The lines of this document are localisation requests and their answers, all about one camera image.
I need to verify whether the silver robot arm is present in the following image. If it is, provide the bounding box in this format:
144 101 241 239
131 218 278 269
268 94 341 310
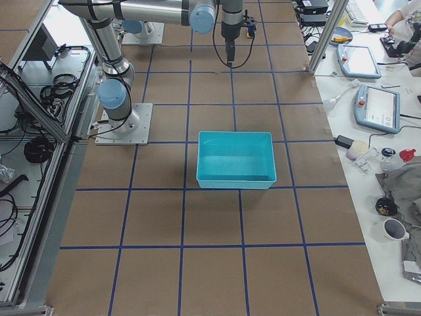
59 1 243 132
220 0 243 66

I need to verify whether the far teach pendant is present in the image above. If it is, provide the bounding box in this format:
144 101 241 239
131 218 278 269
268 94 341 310
336 44 382 79

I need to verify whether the teach pendant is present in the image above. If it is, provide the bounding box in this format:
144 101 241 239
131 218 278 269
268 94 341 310
354 84 401 134
336 44 382 79

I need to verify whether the blue plate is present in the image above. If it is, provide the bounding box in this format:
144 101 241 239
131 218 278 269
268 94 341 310
329 26 353 46

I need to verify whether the near teach pendant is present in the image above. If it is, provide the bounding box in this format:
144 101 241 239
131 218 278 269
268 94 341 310
354 84 401 134

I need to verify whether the light bulb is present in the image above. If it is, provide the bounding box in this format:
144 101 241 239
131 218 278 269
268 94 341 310
323 79 360 114

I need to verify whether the black power adapter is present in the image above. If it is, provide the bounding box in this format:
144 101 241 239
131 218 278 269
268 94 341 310
334 135 354 149

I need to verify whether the lavender white cup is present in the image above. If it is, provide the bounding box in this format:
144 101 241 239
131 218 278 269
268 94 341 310
346 140 368 161

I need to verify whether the clear plastic holder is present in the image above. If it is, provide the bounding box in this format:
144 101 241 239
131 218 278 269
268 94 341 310
353 147 384 174

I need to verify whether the grey cloth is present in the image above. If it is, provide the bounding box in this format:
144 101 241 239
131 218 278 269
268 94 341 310
376 156 420 267

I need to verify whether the black small bowl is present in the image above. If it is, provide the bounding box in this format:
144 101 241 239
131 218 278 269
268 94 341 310
375 197 398 217

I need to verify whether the white mug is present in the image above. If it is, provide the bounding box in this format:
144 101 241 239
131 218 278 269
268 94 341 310
371 218 409 243

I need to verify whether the turquoise plastic bin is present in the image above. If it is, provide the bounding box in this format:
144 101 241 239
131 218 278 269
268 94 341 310
196 131 277 190

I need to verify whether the grey control box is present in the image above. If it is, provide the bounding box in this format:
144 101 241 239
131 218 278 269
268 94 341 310
22 24 58 70

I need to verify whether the aluminium frame post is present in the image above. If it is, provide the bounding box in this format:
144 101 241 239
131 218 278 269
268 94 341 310
308 0 349 75

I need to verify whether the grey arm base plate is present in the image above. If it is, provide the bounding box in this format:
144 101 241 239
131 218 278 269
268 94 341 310
95 103 153 145

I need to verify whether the coiled black cable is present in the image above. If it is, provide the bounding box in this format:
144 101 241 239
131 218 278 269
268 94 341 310
24 136 53 165

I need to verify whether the aluminium frame rail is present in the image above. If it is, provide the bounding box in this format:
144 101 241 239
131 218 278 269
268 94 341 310
1 62 70 143

